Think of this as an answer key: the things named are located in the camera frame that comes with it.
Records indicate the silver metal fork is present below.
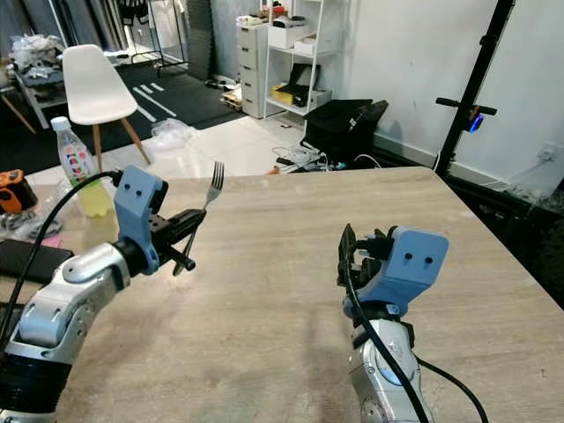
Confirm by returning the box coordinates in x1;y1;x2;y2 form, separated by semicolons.
173;161;226;277

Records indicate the crumpled clear plastic bag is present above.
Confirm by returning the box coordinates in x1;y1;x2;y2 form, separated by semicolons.
150;118;195;151

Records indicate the yellow drink plastic bottle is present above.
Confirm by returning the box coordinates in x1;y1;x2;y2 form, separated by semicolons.
50;116;115;219

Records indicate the black hard case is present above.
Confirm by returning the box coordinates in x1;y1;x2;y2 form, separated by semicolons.
301;99;390;167

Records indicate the flat black tablet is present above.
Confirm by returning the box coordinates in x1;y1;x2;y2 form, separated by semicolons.
0;238;73;285

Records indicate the orange and black device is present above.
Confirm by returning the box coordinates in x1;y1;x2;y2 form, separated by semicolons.
0;169;27;215

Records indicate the yellow box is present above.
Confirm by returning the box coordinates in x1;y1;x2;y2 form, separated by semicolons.
271;82;305;105

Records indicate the white drawer cabinet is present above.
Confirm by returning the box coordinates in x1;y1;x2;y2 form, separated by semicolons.
236;19;270;120

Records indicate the white shell chair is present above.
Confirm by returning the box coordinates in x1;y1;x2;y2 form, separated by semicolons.
61;44;152;166

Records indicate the white open shelf unit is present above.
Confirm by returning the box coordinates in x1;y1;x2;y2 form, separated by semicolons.
263;0;349;120

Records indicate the black clothes rack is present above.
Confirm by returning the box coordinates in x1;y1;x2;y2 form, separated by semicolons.
119;0;190;67

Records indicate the black metal stand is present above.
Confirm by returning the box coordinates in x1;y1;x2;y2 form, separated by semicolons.
434;0;516;175

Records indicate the white storage box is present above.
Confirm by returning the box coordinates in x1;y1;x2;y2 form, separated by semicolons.
269;18;309;49

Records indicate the cluttered small table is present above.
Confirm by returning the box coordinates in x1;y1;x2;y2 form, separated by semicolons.
9;33;73;133

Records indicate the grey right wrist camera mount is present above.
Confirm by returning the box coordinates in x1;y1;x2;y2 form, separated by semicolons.
357;226;450;318

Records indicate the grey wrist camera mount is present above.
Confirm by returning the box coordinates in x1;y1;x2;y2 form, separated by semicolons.
357;226;450;318
114;164;170;276

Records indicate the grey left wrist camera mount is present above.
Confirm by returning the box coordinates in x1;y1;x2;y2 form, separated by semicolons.
114;164;170;276

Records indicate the tangle of power cables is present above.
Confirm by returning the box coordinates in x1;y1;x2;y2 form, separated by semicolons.
273;145;353;171

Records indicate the clear bag with cables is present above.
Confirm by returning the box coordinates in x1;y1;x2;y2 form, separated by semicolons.
4;181;80;248

